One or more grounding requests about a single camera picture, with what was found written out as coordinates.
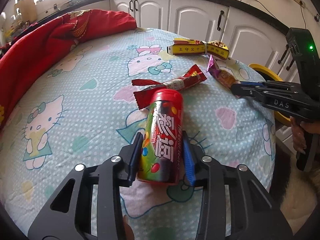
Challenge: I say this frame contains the right hand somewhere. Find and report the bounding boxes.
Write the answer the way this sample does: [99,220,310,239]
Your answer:
[290,116,320,153]

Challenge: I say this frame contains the red candy tube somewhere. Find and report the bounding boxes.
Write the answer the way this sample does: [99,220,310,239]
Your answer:
[137,89,183,185]

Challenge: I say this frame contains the red blanket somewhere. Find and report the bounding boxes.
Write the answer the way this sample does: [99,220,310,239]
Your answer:
[1,9,137,126]

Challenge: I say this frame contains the Hello Kitty bed sheet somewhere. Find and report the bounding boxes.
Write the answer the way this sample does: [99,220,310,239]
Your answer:
[1,28,275,233]

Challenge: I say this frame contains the yellow rimmed trash bin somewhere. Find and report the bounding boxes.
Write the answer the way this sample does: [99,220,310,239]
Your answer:
[248,63,291,126]

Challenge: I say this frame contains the pink purple snack wrapper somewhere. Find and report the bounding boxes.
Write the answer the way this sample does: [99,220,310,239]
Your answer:
[207,55,240,90]

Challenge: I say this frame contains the red candy bar wrapper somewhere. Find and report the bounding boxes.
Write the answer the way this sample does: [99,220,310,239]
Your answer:
[131,64,207,109]

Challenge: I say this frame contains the yellow snack box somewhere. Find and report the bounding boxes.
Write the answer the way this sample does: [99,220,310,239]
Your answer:
[167,38,229,60]

